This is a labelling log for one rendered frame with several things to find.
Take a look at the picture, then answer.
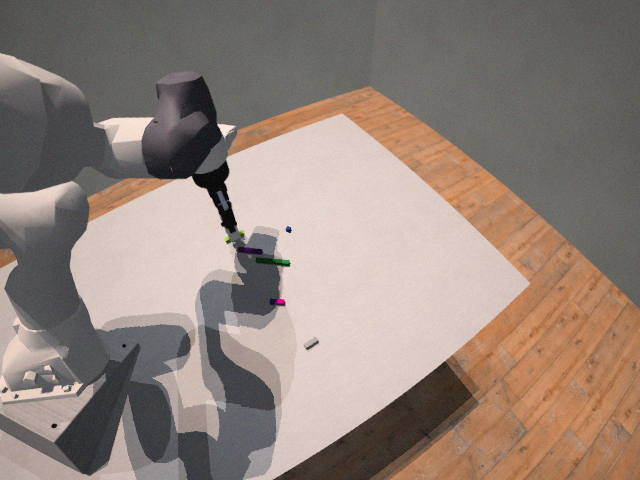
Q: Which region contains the purple rod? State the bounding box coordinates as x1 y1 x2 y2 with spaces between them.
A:
238 247 262 255

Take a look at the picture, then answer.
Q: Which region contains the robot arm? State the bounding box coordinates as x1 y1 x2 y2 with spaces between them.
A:
0 53 237 405

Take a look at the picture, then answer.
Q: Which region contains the lime green rod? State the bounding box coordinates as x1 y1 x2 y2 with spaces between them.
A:
224 231 244 243

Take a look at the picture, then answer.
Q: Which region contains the grey rod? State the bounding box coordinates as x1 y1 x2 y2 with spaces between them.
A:
303 337 319 350

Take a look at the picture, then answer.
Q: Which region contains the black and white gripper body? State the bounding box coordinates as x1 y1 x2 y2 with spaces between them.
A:
192 160 229 201

